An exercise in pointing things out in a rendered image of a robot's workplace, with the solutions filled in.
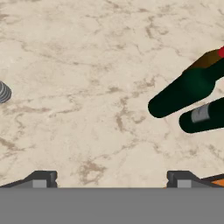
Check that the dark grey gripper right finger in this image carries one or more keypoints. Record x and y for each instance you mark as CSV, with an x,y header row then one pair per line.
x,y
183,178

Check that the grey ribbed bottle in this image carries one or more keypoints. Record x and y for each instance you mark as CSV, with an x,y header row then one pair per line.
x,y
3,92

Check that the dark green bottle grey label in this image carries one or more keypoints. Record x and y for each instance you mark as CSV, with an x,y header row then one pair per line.
x,y
210,116

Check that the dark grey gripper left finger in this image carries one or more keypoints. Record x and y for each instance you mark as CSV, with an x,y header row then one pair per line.
x,y
40,178

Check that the dark green bottle brown label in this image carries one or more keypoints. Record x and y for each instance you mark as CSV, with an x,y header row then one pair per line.
x,y
186,87

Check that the orange object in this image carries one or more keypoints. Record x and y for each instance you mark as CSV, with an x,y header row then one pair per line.
x,y
216,180

